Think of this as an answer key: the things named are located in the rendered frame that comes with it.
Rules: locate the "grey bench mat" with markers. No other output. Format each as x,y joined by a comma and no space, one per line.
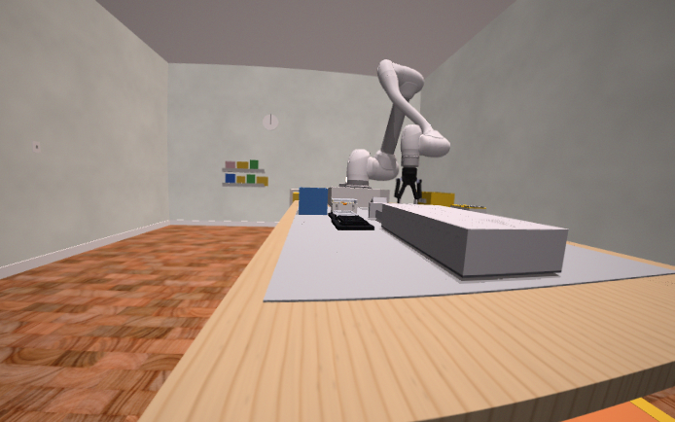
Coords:
318,262

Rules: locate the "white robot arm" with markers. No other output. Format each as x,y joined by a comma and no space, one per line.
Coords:
384,167

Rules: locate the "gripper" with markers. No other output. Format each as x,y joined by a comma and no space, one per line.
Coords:
409,179

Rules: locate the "yellow open-top bin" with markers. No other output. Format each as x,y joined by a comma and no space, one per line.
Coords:
442,199

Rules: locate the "black multi-well assay plate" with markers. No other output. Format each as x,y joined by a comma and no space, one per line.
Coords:
352,220

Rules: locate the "blue open bin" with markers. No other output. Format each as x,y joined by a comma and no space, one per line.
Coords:
313,201

